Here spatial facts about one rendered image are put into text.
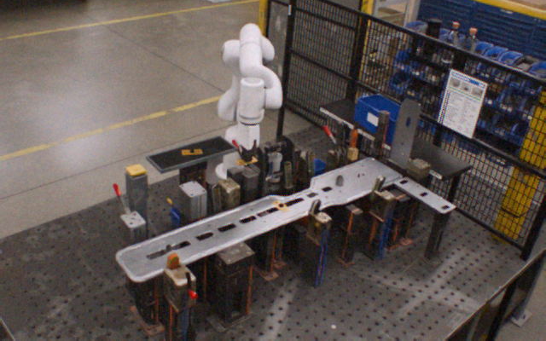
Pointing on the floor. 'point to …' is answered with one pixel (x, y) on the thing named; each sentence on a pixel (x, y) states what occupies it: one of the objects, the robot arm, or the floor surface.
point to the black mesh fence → (426, 114)
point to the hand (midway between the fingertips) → (246, 155)
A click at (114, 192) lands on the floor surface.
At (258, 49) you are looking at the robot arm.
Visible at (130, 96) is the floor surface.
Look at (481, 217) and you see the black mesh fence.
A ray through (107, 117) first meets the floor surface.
